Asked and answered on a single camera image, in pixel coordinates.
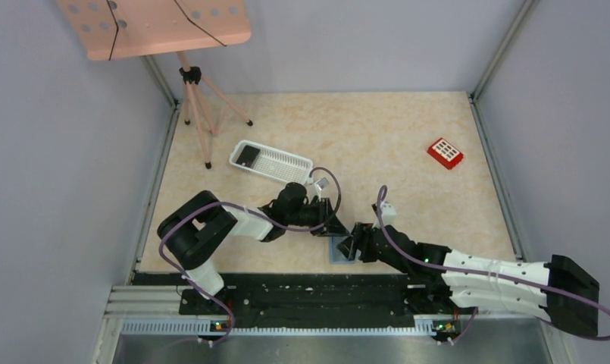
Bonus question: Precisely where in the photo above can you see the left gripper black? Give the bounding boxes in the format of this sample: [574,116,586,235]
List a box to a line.
[286,197,349,237]

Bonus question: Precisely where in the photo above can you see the black credit card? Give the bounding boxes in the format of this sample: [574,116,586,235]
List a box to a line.
[235,145,261,168]

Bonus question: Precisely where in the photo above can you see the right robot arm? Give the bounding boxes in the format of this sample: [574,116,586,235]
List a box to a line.
[339,224,599,337]

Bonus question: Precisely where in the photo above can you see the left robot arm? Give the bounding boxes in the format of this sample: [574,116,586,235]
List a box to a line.
[157,182,349,314]

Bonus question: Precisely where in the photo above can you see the white plastic basket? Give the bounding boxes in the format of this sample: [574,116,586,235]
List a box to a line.
[229,140,314,184]

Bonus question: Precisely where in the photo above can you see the red toy brick block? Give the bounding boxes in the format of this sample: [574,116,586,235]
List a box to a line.
[427,137,465,170]

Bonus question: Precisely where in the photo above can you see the pink music stand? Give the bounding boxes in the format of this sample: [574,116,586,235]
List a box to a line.
[57,0,253,168]

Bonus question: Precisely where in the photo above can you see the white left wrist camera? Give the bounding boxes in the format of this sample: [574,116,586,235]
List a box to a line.
[308,177,330,199]

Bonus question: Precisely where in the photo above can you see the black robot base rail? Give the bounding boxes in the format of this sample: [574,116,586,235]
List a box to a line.
[179,273,470,329]

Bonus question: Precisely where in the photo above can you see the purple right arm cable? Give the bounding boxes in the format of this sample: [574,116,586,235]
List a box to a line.
[374,185,610,347]

